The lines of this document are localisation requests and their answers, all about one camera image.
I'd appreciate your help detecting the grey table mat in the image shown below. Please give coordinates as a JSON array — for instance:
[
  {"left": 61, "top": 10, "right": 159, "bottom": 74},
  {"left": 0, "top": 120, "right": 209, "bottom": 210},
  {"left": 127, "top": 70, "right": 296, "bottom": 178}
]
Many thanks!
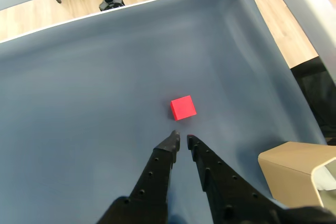
[{"left": 0, "top": 0, "right": 329, "bottom": 224}]

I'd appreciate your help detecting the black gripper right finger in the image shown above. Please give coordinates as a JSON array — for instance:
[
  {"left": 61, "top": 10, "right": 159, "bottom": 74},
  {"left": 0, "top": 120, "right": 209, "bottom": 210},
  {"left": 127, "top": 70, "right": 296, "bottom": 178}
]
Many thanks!
[{"left": 186, "top": 134, "right": 336, "bottom": 224}]

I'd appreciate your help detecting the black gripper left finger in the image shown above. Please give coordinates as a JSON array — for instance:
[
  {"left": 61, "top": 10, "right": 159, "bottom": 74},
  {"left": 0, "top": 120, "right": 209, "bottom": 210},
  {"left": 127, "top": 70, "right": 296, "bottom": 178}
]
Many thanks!
[{"left": 96, "top": 130, "right": 181, "bottom": 224}]

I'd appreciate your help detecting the white foam padding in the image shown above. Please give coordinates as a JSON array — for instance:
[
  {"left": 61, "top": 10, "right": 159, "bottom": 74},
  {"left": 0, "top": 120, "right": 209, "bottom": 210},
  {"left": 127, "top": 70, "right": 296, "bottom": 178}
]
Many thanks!
[{"left": 313, "top": 165, "right": 336, "bottom": 192}]

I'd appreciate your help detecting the black bag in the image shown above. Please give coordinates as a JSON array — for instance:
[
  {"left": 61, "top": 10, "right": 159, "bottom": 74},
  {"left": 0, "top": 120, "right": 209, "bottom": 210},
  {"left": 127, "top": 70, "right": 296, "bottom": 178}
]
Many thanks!
[{"left": 290, "top": 56, "right": 336, "bottom": 146}]

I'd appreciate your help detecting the red cube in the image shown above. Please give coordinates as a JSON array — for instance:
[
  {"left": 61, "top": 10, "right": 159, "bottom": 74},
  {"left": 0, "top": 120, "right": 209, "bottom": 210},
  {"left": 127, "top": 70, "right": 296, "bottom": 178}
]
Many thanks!
[{"left": 170, "top": 95, "right": 197, "bottom": 122}]

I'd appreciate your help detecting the beige open box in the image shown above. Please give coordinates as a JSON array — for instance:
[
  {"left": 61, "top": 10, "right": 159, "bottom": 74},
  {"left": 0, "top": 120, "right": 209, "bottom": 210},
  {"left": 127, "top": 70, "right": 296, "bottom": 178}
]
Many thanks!
[{"left": 257, "top": 141, "right": 336, "bottom": 209}]

